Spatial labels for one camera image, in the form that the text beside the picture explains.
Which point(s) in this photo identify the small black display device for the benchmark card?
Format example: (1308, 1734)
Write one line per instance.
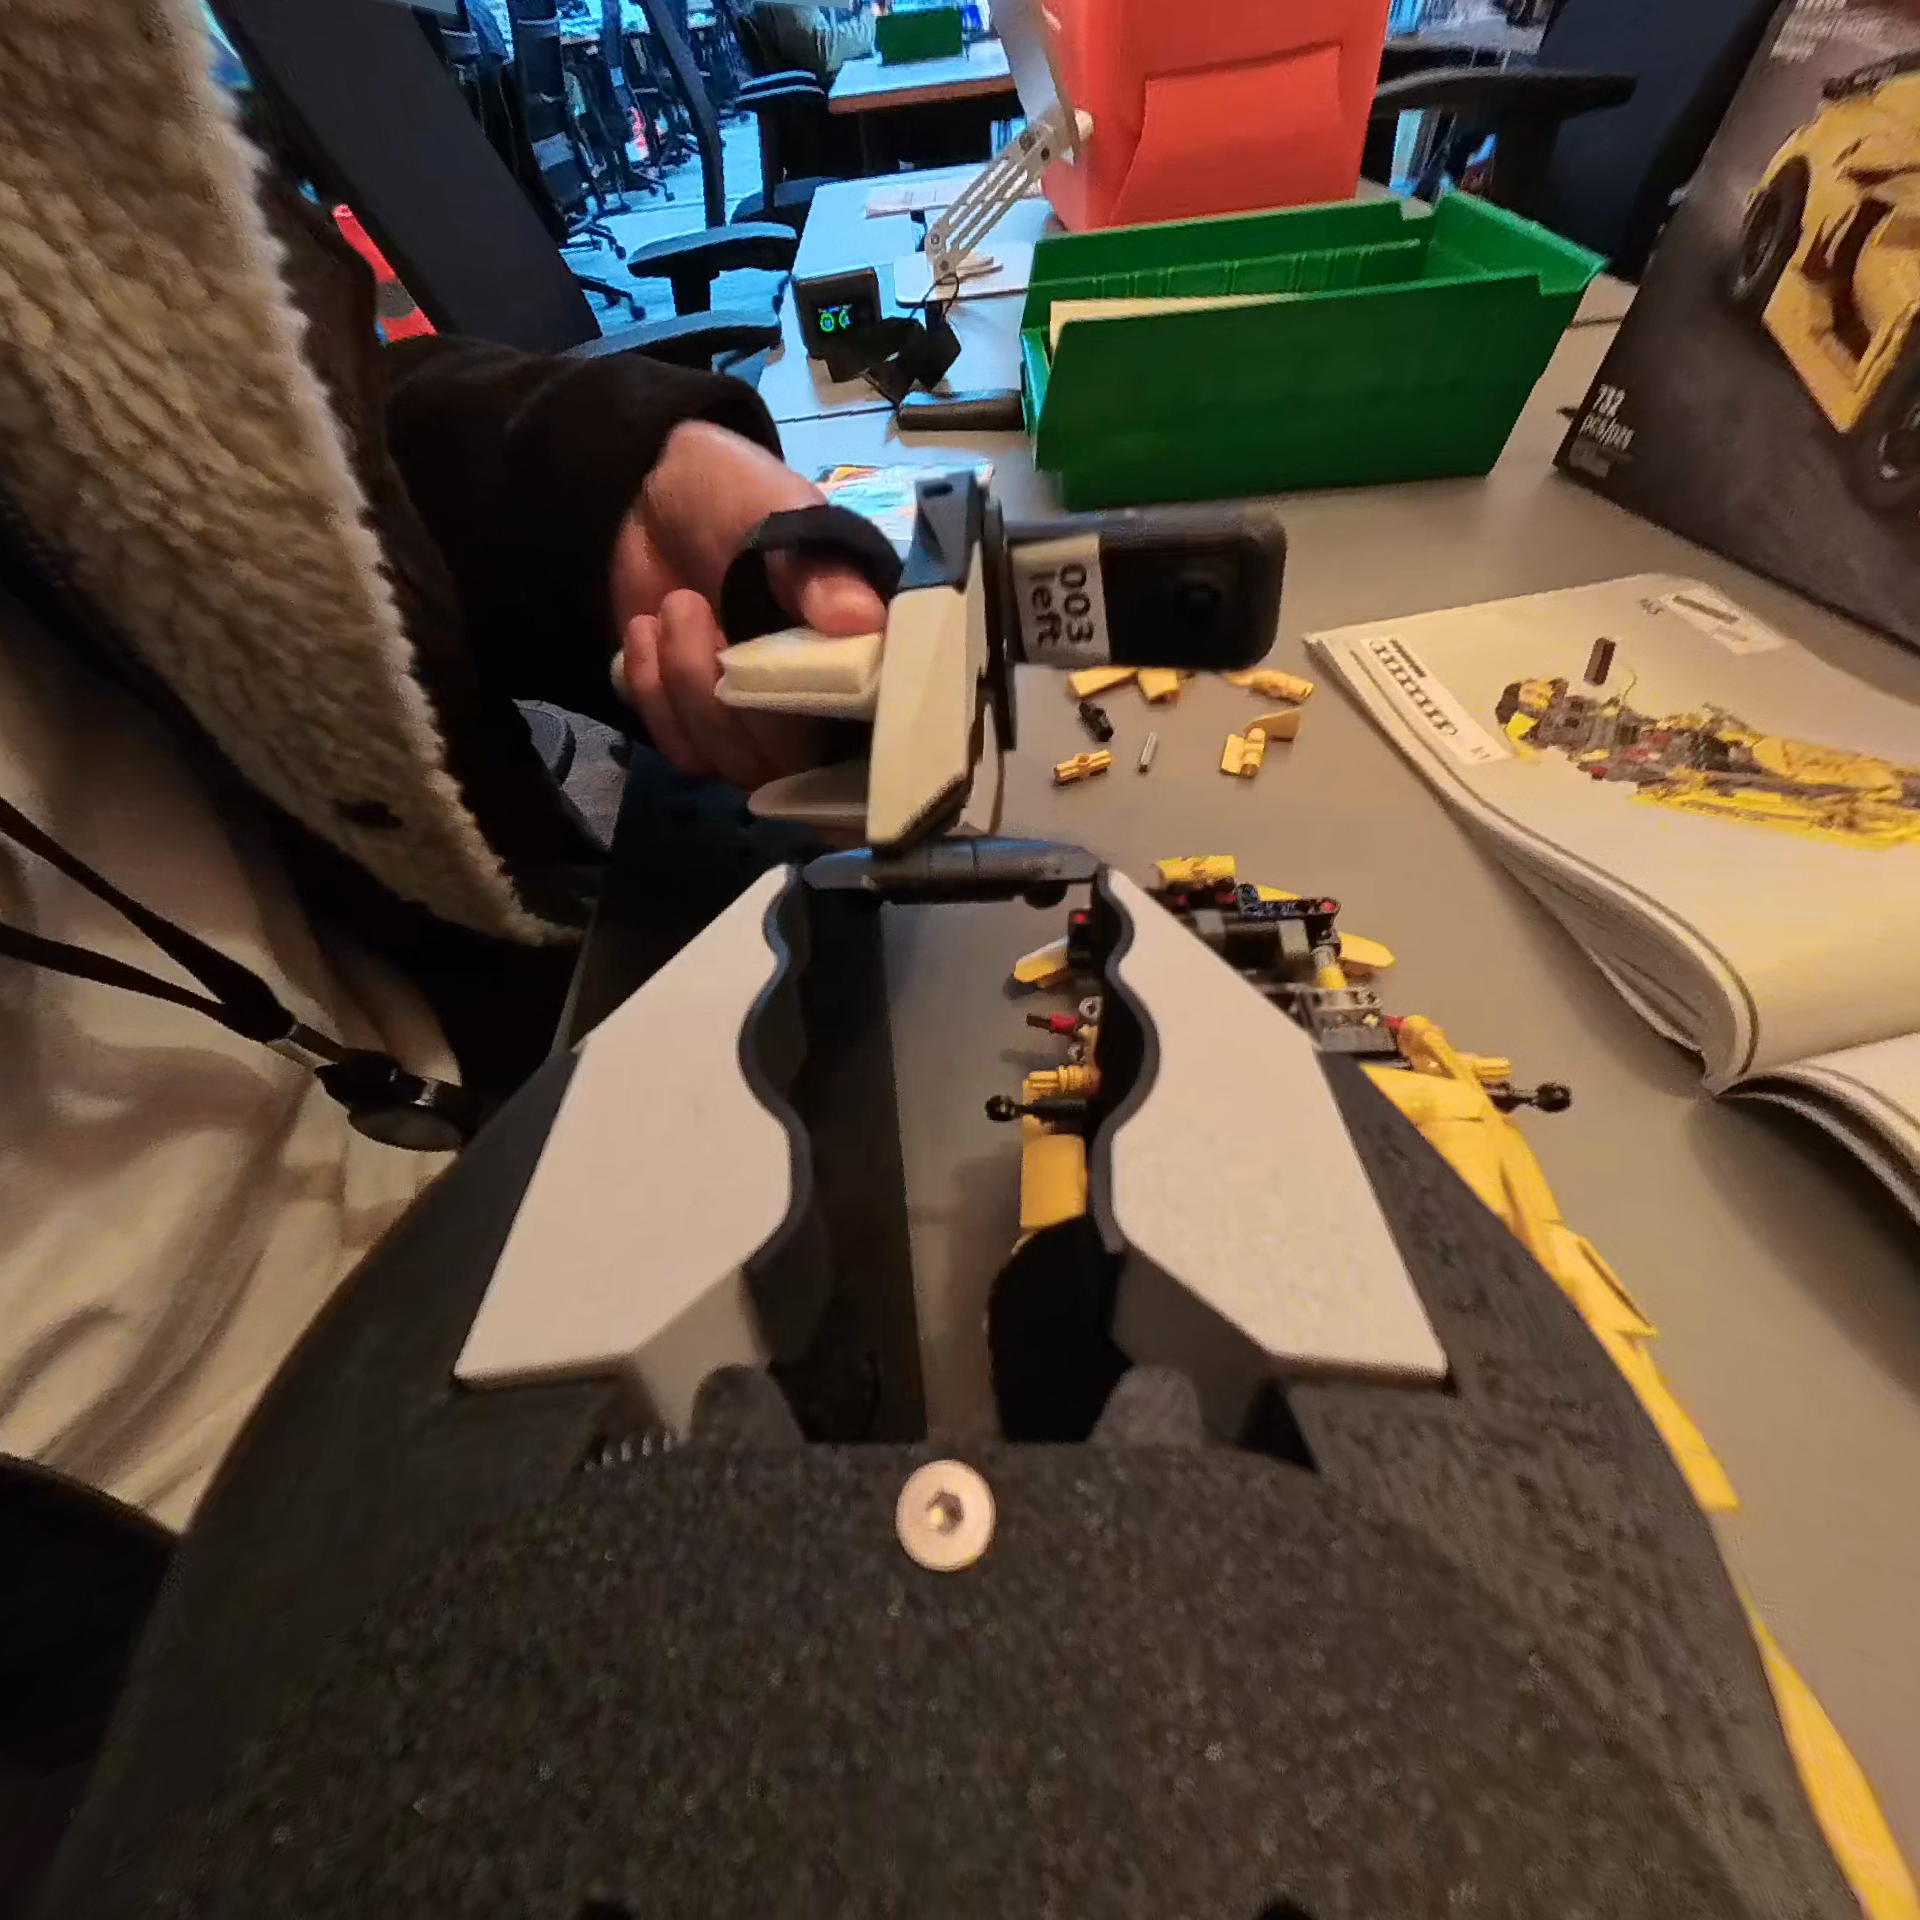
(836, 316)

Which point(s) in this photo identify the red flat sheet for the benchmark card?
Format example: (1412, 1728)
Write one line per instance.
(1201, 134)

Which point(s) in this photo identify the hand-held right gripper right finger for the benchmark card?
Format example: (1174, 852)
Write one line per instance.
(1260, 1200)

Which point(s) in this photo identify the open instruction booklet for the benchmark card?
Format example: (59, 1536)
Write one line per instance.
(1650, 869)

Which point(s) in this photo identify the colourful sticker sheet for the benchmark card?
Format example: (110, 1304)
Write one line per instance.
(868, 488)

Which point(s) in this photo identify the person's left hand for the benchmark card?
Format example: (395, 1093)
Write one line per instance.
(674, 509)

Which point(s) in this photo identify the green plastic bin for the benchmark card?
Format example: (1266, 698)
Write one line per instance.
(1275, 405)

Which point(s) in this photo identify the short yellow brick beam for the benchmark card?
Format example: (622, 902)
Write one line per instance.
(1078, 766)

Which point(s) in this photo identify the orange striped cone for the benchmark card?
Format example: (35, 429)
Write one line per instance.
(381, 283)

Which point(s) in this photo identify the person's white shirt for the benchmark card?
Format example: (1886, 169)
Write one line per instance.
(148, 1275)

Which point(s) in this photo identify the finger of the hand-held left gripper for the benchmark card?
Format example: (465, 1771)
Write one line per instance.
(931, 705)

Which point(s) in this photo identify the black office chair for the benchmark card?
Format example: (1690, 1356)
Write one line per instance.
(421, 180)
(1588, 89)

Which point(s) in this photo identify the grey desk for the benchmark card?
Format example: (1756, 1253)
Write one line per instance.
(1349, 810)

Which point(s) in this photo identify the yellow toy brick car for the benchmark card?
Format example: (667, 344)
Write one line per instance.
(1483, 1155)

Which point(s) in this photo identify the toy car set cardboard box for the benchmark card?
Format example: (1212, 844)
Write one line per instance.
(1680, 421)

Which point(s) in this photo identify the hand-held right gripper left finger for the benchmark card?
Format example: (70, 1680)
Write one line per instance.
(629, 1200)

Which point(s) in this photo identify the pile of yellow brick parts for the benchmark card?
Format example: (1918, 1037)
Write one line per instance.
(1260, 681)

